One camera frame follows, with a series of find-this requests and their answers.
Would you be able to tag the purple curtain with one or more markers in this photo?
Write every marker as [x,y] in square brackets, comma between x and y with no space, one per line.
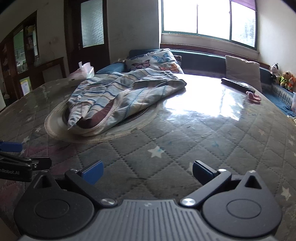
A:
[245,3]

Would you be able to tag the yellow green plush toy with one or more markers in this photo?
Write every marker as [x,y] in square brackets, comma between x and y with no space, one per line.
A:
[285,80]

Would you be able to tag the plain beige pillow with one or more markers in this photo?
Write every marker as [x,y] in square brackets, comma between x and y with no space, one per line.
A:
[242,71]

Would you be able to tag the blue striped garment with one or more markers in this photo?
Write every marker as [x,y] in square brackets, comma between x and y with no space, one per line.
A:
[129,92]

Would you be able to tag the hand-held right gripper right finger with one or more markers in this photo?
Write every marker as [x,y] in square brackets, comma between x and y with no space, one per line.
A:
[202,172]

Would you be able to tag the pink white tissue box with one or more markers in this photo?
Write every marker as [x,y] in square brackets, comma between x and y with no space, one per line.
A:
[86,71]

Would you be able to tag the black and white plush toy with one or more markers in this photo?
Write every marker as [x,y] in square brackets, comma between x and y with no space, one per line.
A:
[274,70]

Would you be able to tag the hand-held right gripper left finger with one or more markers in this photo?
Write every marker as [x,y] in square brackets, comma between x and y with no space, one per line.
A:
[93,172]

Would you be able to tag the blue sofa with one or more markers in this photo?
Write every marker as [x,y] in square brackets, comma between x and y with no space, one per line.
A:
[201,61]

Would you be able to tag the dark wooden glass door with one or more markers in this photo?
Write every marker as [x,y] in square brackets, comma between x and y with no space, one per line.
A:
[71,34]

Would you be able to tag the dark wooden side table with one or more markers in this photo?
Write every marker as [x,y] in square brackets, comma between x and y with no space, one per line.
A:
[50,69]

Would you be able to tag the butterfly print pillow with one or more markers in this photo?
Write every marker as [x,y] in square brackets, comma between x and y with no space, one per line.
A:
[157,60]

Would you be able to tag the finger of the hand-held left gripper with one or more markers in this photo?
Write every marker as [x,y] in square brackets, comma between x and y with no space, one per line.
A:
[42,163]
[11,146]

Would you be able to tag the dark wooden glass cabinet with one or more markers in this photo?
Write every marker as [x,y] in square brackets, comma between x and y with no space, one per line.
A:
[9,58]

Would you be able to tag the orange plush toy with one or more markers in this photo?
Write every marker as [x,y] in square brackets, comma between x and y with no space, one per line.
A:
[291,84]

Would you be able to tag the black remote control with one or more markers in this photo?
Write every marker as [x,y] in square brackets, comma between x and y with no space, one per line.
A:
[235,84]

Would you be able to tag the small pink toy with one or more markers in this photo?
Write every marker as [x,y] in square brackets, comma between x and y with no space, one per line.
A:
[253,96]

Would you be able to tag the green framed window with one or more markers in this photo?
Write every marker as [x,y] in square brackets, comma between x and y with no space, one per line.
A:
[180,14]

